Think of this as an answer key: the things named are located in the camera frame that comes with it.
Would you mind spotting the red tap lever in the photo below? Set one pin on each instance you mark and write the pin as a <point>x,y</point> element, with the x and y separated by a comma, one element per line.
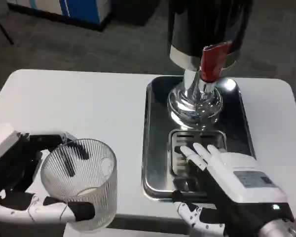
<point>213,61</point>

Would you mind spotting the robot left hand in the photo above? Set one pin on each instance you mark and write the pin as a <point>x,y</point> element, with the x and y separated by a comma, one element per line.
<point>12,177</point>

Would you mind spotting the large steel tray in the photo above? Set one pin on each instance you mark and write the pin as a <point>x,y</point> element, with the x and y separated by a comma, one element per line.
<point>155,148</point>

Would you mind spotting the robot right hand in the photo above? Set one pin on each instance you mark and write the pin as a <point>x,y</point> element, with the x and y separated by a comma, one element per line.
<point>239,187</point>

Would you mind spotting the silver robot right forearm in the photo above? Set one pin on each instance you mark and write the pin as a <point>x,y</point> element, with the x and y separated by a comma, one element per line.
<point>281,229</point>

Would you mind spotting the clear ribbed glass cup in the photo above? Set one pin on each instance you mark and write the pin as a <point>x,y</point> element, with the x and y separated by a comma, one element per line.
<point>93,177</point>

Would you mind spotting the black stand leg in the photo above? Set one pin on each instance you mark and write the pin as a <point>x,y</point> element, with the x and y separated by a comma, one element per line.
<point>3,27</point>

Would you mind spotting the steel drip tray with grid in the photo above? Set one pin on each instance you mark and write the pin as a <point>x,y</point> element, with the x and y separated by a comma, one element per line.
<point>177,163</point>

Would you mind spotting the black steel drink dispenser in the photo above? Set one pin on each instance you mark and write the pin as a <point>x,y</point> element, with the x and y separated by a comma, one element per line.
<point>195,29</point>

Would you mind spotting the blue and white cabinet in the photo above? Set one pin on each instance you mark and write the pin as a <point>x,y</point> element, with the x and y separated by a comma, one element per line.
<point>84,10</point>

